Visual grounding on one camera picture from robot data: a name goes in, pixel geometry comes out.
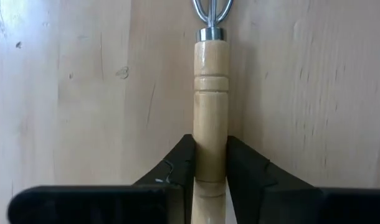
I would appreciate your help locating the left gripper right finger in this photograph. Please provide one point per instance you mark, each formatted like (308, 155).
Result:
(286, 205)

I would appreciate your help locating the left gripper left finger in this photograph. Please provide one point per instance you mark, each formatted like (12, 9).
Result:
(115, 205)

